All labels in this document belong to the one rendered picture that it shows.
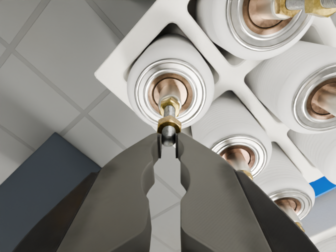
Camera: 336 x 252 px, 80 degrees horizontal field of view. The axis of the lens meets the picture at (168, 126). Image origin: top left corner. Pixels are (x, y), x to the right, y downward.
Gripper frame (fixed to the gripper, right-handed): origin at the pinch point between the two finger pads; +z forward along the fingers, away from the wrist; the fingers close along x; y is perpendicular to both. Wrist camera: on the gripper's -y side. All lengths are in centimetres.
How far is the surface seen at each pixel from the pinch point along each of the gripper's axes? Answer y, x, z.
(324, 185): 28, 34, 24
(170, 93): -0.5, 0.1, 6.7
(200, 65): -2.4, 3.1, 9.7
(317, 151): 10.1, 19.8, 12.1
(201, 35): -4.6, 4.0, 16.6
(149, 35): -4.7, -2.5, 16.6
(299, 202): 16.7, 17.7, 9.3
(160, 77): -1.4, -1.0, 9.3
